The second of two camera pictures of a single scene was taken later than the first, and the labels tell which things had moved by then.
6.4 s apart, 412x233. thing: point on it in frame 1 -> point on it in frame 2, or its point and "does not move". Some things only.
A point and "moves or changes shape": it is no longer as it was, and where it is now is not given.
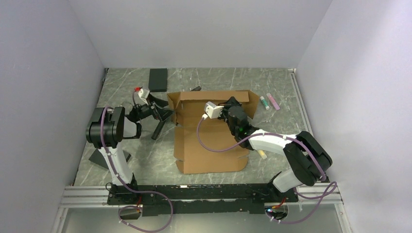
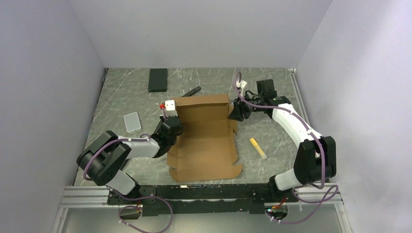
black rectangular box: x=158 y=80 does not move
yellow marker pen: x=262 y=154 does not move
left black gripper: x=164 y=113 -> x=162 y=117
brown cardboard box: x=203 y=145 moves or changes shape
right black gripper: x=230 y=102 -> x=239 y=109
